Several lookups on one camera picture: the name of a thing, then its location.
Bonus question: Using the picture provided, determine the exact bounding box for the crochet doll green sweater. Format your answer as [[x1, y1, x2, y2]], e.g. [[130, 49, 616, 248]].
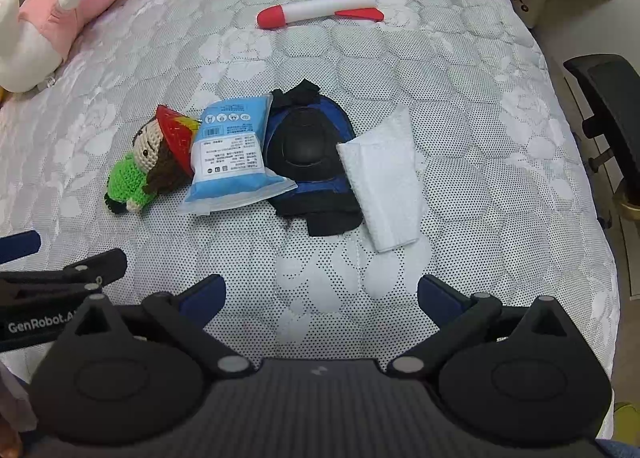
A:
[[103, 104, 202, 216]]

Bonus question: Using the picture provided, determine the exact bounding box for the blue wet wipes pack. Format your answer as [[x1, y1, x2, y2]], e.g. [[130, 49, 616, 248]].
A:
[[178, 95, 297, 215]]

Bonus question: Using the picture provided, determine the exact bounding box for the blue black knee pad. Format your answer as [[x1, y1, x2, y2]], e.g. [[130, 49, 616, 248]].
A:
[[264, 80, 362, 237]]

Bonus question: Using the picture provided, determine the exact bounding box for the white paper towel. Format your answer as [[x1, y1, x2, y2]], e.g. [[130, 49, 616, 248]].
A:
[[336, 105, 423, 253]]

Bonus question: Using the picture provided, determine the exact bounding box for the pink white plush toy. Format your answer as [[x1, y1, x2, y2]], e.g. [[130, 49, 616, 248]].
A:
[[1, 0, 116, 93]]

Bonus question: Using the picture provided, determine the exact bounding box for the black office chair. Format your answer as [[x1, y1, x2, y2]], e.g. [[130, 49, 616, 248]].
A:
[[563, 54, 639, 178]]

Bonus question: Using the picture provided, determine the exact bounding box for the red white toy rocket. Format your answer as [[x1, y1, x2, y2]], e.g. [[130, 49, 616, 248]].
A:
[[256, 0, 384, 30]]

